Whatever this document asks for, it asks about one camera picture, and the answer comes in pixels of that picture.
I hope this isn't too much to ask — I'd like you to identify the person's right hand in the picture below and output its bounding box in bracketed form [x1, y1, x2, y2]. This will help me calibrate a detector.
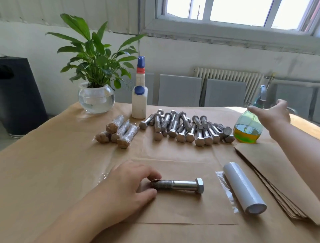
[247, 99, 292, 133]

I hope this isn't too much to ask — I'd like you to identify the person's left hand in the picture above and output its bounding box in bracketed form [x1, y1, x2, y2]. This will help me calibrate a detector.
[92, 160, 163, 230]

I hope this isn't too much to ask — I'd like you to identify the green spray bottle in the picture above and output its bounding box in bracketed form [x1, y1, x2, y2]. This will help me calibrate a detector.
[233, 85, 268, 144]

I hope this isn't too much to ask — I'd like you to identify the grey hex bolt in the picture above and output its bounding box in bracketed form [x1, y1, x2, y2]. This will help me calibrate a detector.
[150, 178, 205, 194]

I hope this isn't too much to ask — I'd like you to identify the stack of brown paper sheets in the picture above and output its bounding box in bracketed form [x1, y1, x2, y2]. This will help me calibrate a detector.
[234, 141, 320, 226]

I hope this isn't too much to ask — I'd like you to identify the white cling film roll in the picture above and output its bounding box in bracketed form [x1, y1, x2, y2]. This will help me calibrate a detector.
[223, 162, 268, 215]

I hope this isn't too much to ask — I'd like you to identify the clear cling film sheet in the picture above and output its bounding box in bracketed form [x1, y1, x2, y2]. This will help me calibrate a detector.
[97, 170, 241, 214]

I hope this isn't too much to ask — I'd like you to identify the pile of steel bolts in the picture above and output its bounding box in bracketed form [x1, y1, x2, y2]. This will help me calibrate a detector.
[139, 109, 236, 147]

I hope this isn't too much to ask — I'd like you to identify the person's right forearm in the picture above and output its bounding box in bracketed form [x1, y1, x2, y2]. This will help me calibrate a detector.
[270, 120, 320, 188]

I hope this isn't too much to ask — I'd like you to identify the grey chair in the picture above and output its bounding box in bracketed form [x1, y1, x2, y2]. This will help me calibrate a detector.
[158, 74, 203, 107]
[204, 78, 247, 108]
[313, 87, 320, 123]
[272, 82, 316, 121]
[115, 72, 156, 105]

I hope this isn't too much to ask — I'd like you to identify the white radiator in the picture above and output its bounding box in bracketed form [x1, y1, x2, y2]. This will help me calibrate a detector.
[194, 67, 263, 104]

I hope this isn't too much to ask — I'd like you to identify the large brown paper table cover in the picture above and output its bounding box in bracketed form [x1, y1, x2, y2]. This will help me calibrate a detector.
[0, 101, 320, 243]

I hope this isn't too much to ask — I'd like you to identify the white glue bottle blue cap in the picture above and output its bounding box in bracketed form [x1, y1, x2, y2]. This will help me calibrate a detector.
[131, 56, 149, 120]

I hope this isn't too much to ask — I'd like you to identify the round glass vase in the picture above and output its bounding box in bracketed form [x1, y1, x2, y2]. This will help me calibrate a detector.
[78, 82, 116, 114]

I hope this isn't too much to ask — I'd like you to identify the white framed window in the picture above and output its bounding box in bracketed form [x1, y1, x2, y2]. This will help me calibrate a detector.
[140, 0, 320, 53]

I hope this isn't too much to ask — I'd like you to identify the black trash bin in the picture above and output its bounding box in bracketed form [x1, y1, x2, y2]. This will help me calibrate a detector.
[0, 56, 49, 138]

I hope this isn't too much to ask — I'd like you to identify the green leafy plant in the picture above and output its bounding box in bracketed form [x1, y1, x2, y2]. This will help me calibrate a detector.
[46, 13, 146, 90]

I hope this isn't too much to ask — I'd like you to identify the white vertical blind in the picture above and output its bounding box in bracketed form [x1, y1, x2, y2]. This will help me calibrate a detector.
[0, 0, 142, 35]

